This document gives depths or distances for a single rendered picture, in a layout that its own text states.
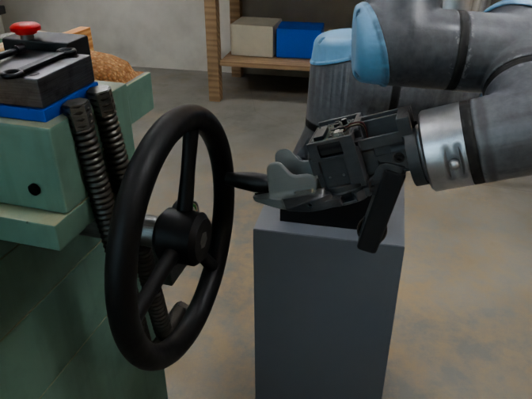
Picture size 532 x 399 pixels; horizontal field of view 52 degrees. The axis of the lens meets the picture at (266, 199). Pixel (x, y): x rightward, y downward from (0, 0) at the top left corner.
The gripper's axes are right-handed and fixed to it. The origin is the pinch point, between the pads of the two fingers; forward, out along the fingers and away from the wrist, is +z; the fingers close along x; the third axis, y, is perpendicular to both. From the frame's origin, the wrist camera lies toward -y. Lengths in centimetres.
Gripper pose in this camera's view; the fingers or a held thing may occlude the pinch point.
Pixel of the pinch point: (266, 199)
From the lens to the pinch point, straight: 68.7
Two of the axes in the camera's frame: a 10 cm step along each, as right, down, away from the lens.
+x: -2.9, 4.8, -8.3
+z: -9.0, 1.7, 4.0
